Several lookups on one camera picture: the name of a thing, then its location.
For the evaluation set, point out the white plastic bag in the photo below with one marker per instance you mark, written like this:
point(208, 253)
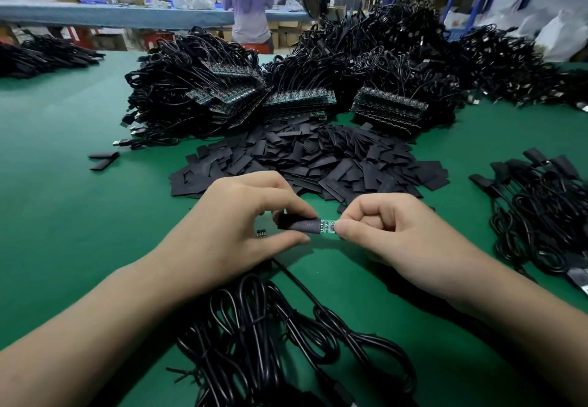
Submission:
point(193, 1)
point(562, 34)

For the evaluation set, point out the cardboard boxes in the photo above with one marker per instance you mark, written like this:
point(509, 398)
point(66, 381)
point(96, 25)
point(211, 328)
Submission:
point(287, 34)

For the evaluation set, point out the pile of black flat sleeves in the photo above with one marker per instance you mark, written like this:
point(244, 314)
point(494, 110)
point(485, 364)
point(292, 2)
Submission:
point(317, 158)

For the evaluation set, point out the person's right thumb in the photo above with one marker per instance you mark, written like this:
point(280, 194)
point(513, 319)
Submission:
point(360, 239)

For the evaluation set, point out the person's right hand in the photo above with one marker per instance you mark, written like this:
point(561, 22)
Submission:
point(413, 250)

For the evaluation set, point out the person's right forearm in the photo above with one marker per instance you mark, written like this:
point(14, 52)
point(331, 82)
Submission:
point(537, 324)

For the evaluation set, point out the red stool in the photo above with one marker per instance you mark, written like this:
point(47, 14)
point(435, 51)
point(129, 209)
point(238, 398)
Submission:
point(257, 48)

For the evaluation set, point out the long blue work table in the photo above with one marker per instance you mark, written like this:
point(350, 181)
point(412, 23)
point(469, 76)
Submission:
point(115, 15)

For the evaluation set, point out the red crate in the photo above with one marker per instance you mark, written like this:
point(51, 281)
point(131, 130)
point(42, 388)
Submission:
point(156, 39)

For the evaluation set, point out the black heat shrink sleeve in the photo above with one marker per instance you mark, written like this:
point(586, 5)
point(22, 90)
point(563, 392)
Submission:
point(301, 224)

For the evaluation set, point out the person's left forearm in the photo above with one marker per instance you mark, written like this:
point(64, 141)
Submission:
point(87, 337)

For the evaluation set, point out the person's left thumb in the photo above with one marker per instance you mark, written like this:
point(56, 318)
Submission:
point(280, 243)

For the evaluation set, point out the stack of green circuit boards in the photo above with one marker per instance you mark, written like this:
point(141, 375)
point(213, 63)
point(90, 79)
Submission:
point(298, 103)
point(388, 108)
point(229, 92)

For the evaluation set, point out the person's left hand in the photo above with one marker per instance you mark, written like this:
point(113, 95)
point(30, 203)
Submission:
point(216, 232)

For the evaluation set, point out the small green circuit board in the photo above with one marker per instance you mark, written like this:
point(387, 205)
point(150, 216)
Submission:
point(328, 227)

